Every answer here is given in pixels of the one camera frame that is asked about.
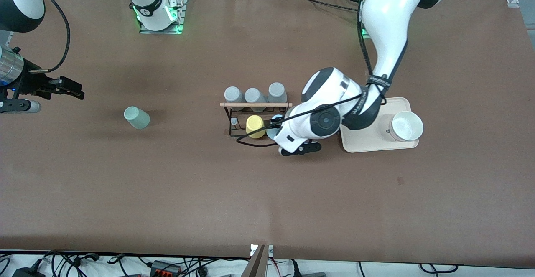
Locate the light blue cup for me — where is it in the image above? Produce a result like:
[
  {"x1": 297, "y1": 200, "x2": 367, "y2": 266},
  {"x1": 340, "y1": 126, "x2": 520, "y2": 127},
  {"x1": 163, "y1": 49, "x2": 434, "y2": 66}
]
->
[{"x1": 266, "y1": 114, "x2": 285, "y2": 140}]

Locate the pale green cup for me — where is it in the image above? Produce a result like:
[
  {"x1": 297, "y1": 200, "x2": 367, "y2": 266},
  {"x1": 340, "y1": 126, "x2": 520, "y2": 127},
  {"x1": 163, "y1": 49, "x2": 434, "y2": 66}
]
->
[{"x1": 124, "y1": 106, "x2": 150, "y2": 130}]

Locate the yellow cup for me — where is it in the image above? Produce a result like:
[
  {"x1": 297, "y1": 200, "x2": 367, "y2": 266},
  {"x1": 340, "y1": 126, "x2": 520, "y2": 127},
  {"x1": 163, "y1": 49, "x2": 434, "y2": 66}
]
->
[{"x1": 245, "y1": 114, "x2": 266, "y2": 140}]

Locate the grey cup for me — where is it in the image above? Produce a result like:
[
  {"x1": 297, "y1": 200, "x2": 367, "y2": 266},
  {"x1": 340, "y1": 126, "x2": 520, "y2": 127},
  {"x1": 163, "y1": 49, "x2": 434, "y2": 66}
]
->
[
  {"x1": 224, "y1": 86, "x2": 243, "y2": 111},
  {"x1": 268, "y1": 82, "x2": 288, "y2": 109},
  {"x1": 245, "y1": 87, "x2": 268, "y2": 112}
]

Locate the cream tray with Rabbit print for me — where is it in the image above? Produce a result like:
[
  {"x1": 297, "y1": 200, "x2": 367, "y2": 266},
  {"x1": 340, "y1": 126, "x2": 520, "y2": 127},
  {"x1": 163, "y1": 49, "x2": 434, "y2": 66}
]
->
[{"x1": 340, "y1": 97, "x2": 420, "y2": 153}]

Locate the white flared cup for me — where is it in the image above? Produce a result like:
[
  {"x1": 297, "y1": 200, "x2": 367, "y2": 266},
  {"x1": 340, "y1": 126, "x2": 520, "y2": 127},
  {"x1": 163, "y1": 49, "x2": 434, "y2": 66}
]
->
[{"x1": 389, "y1": 111, "x2": 424, "y2": 142}]

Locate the black orange connector block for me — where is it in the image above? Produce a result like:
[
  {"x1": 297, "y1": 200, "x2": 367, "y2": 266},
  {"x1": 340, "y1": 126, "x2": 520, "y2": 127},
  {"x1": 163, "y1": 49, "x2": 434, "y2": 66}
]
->
[{"x1": 150, "y1": 260, "x2": 182, "y2": 277}]

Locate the black power adapter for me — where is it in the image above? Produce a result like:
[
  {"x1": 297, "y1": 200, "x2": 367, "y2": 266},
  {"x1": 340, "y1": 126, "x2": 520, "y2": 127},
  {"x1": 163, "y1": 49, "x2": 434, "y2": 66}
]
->
[{"x1": 13, "y1": 267, "x2": 46, "y2": 277}]

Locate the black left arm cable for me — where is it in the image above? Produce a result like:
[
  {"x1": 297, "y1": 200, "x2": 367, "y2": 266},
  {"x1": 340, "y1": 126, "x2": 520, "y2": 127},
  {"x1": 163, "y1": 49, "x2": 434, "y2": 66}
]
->
[{"x1": 236, "y1": 0, "x2": 391, "y2": 148}]

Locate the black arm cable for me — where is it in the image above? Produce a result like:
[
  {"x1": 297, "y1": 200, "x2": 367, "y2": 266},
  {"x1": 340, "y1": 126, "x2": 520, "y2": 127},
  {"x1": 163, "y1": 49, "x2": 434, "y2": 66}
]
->
[
  {"x1": 28, "y1": 0, "x2": 71, "y2": 73},
  {"x1": 236, "y1": 0, "x2": 391, "y2": 148}
]

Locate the black wire cup rack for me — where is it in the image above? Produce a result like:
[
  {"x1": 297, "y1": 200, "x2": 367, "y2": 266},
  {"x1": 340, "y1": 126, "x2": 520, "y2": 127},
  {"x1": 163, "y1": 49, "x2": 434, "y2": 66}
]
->
[{"x1": 220, "y1": 101, "x2": 293, "y2": 140}]

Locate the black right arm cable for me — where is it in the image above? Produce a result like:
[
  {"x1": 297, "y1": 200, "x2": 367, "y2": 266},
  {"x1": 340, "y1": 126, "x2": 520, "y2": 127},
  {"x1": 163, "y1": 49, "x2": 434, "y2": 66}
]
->
[{"x1": 28, "y1": 0, "x2": 71, "y2": 73}]

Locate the black velcro strap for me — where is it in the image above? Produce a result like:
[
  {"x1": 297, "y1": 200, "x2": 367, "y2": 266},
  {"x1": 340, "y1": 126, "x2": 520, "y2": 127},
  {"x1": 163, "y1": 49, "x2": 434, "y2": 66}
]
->
[
  {"x1": 367, "y1": 74, "x2": 391, "y2": 87},
  {"x1": 349, "y1": 89, "x2": 372, "y2": 117}
]

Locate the white mount bracket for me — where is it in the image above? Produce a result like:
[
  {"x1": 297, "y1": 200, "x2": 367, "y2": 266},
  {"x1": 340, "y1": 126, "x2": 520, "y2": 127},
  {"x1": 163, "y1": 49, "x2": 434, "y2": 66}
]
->
[{"x1": 250, "y1": 244, "x2": 274, "y2": 257}]

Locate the grey camera mount pole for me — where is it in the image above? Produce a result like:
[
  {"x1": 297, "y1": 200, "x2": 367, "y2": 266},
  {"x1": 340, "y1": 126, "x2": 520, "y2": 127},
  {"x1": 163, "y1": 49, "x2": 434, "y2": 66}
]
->
[{"x1": 240, "y1": 244, "x2": 268, "y2": 277}]

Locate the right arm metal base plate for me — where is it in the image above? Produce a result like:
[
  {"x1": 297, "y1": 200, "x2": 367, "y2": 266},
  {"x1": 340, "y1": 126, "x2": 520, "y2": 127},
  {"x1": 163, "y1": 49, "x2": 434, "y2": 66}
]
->
[{"x1": 139, "y1": 0, "x2": 187, "y2": 34}]

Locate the black cable on table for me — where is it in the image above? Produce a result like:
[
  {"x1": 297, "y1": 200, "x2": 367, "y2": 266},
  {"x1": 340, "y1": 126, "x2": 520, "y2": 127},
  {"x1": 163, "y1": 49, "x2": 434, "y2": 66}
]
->
[{"x1": 288, "y1": 0, "x2": 363, "y2": 13}]

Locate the black floor cable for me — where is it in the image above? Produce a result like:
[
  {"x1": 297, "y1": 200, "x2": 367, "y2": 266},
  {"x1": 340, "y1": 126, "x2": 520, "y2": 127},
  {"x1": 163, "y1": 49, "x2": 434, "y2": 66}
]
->
[
  {"x1": 420, "y1": 264, "x2": 458, "y2": 274},
  {"x1": 42, "y1": 250, "x2": 101, "y2": 277}
]

